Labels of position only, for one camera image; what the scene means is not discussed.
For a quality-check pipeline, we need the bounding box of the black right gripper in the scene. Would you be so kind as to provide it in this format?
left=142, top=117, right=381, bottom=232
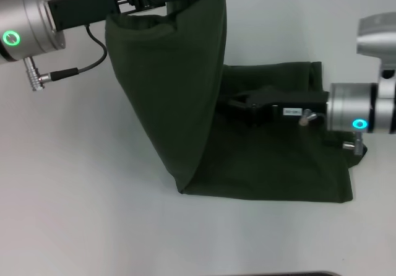
left=227, top=85, right=330, bottom=129

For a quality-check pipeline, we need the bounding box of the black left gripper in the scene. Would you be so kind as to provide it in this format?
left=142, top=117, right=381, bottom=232
left=46, top=0, right=217, bottom=32

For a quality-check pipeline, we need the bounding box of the dark green FREE t-shirt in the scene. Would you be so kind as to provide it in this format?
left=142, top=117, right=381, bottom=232
left=104, top=0, right=369, bottom=204

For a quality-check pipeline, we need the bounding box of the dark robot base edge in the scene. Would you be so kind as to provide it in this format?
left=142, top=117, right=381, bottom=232
left=213, top=270, right=340, bottom=276

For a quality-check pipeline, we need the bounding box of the right arm connector cable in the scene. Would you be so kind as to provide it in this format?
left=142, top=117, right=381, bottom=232
left=298, top=108, right=363, bottom=157

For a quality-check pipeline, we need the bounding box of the arm connector cable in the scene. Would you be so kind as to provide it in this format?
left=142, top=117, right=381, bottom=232
left=24, top=24, right=108, bottom=92
left=298, top=108, right=363, bottom=157

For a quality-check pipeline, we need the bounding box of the left arm connector cable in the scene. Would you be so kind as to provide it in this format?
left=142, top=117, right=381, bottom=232
left=24, top=24, right=108, bottom=92

